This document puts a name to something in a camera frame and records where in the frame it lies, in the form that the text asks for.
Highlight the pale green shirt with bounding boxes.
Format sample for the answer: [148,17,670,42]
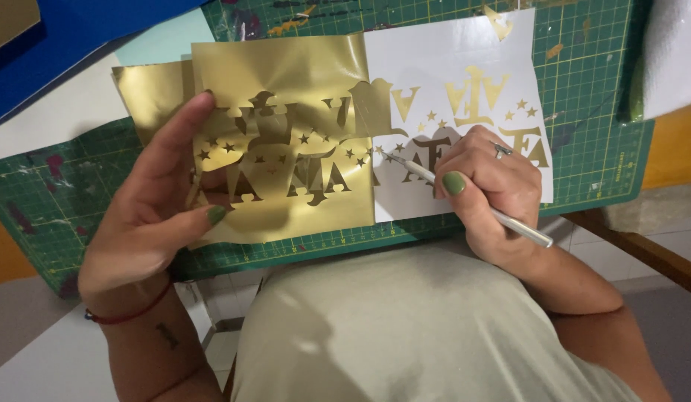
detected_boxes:
[231,246,642,402]

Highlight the curled gold vinyl scrap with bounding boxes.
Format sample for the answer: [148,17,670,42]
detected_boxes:
[484,4,514,41]

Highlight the brown cardboard piece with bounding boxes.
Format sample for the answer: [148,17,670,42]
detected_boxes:
[0,0,41,57]

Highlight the blue paper sheet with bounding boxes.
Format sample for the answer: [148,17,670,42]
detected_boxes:
[0,0,212,129]

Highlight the gold vinyl sheet with cutouts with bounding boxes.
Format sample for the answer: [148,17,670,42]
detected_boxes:
[112,33,409,249]

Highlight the wooden bar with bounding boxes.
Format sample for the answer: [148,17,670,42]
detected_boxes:
[562,208,691,299]

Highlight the white backing sheet, gold letters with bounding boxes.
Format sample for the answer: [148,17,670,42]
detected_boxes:
[363,8,554,224]

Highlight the green cutting mat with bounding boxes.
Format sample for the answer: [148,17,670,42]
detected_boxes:
[0,0,656,299]

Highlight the pale cyan paper sheet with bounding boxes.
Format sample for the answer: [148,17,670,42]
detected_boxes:
[114,8,215,68]

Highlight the silver craft knife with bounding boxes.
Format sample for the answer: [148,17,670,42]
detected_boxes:
[380,152,554,249]

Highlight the person's right hand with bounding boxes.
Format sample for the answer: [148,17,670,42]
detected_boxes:
[434,125,548,268]

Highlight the red string bracelet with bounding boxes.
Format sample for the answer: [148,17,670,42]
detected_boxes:
[84,279,174,326]

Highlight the green marker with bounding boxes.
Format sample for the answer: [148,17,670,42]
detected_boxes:
[628,56,647,122]

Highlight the person's left hand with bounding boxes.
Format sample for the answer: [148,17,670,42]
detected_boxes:
[77,89,230,306]

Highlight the white paper sheet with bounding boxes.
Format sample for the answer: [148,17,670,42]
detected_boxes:
[0,53,128,163]

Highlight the white cloth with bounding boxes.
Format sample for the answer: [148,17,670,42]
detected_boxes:
[641,0,691,121]

